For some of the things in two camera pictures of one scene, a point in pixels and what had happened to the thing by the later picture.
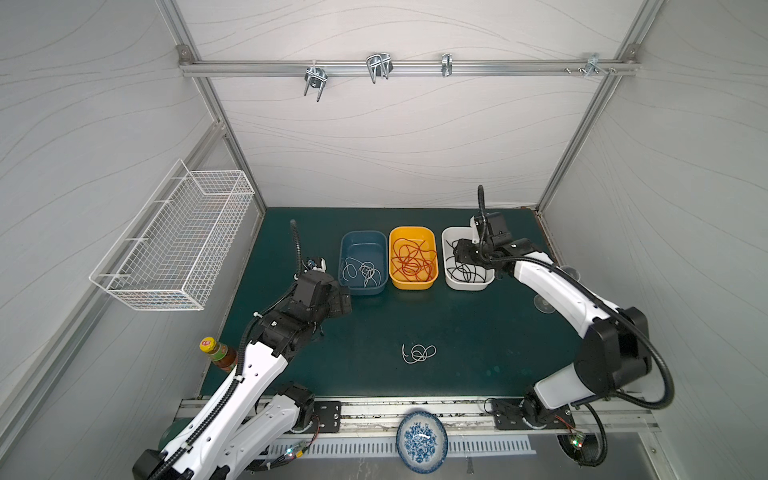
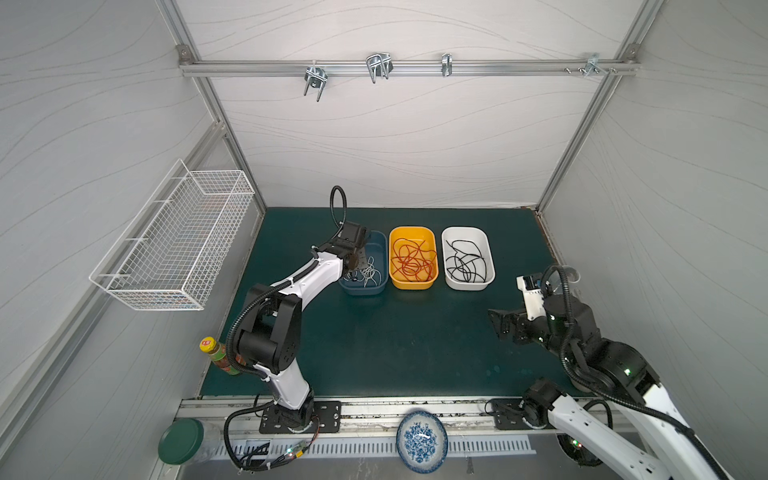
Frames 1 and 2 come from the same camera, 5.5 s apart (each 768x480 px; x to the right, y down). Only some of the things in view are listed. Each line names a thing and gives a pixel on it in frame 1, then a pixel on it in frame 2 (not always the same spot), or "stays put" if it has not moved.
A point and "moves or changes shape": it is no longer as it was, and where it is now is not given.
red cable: x=414 y=262 stays put
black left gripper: x=336 y=309 to x=361 y=263
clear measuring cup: x=571 y=271 stays put
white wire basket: x=168 y=257 stays put
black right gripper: x=468 y=252 to x=510 y=324
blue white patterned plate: x=422 y=441 stays put
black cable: x=464 y=272 stays put
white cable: x=430 y=351 moves or changes shape
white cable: x=367 y=269 stays put
